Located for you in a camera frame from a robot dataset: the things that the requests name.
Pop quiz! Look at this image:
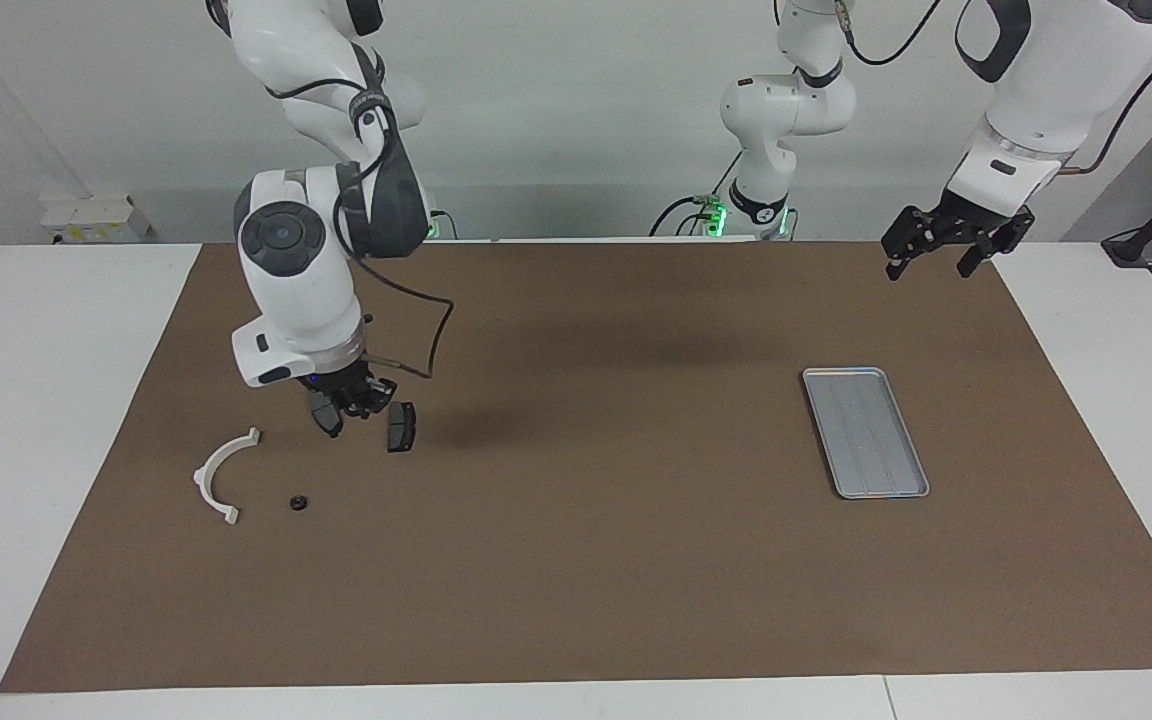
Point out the long curved grey brake pad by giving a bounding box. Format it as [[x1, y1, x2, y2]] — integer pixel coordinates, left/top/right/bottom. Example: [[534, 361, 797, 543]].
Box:
[[310, 390, 344, 439]]

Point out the white curved plastic bracket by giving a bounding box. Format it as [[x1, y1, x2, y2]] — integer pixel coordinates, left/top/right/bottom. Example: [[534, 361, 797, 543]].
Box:
[[193, 427, 262, 526]]

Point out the brown table mat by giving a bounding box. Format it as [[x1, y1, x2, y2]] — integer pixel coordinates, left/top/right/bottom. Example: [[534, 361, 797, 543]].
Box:
[[0, 240, 1152, 693]]

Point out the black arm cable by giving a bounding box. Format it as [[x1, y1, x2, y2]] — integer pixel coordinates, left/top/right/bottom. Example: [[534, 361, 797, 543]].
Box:
[[334, 60, 456, 381], [831, 0, 1152, 177]]

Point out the silver metal tray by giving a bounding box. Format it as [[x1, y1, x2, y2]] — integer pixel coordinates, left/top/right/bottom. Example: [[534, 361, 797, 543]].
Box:
[[802, 367, 931, 500]]

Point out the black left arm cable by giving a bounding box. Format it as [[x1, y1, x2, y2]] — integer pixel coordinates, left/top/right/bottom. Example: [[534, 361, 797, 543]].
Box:
[[831, 0, 1152, 177]]

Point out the white power strip box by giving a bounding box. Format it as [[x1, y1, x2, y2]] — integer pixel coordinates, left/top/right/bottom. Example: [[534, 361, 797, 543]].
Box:
[[40, 195, 150, 244]]

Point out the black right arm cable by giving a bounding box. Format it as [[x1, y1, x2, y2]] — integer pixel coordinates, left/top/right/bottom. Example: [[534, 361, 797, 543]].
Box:
[[334, 60, 456, 381]]

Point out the black base cable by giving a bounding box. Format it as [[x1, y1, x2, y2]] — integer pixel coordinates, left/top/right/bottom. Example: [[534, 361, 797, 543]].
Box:
[[649, 150, 742, 238]]

